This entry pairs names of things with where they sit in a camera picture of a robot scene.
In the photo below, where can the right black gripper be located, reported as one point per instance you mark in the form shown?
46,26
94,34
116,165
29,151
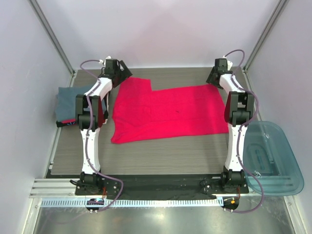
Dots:
209,79

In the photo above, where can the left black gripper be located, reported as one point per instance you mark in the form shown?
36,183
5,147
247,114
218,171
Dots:
125,73

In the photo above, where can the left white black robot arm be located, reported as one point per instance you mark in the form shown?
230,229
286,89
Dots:
90,118

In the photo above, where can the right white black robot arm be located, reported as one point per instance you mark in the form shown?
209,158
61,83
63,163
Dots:
239,110

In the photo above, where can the folded grey-blue t shirt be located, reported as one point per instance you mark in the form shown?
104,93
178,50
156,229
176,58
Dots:
68,89

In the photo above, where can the folded black t shirt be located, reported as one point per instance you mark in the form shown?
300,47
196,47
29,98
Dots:
65,110

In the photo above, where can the blue plastic bin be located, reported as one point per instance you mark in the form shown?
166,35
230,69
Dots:
268,156

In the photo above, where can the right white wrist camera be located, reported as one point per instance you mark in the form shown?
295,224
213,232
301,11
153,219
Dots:
229,63

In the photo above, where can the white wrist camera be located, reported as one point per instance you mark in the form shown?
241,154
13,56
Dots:
229,63
103,61

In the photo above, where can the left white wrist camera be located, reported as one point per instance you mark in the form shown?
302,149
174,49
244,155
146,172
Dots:
103,61

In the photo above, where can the left aluminium frame post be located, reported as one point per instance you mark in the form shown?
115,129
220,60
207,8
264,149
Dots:
51,35

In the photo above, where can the aluminium frame post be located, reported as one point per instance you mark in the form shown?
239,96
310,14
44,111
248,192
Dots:
51,35
281,4

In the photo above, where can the right aluminium frame post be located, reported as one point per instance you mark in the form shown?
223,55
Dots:
281,4

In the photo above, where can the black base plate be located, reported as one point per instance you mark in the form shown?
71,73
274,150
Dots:
159,187

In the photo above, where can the slotted cable duct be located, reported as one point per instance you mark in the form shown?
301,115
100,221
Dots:
98,203

